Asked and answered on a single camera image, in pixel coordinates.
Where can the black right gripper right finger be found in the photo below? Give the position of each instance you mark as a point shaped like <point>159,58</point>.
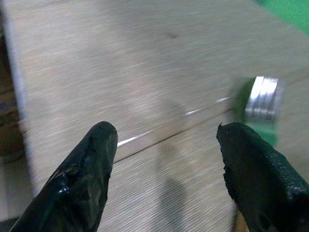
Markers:
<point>260,174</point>

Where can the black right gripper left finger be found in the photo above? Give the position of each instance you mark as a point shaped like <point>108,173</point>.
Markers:
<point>79,178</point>

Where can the green cup with metal rim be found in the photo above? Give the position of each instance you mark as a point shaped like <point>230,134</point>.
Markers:
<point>259,106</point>

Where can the silver metal cutlery piece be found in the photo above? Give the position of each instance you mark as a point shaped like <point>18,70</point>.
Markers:
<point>169,128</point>

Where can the green placemat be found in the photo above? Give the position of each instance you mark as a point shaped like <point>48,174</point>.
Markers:
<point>287,12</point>

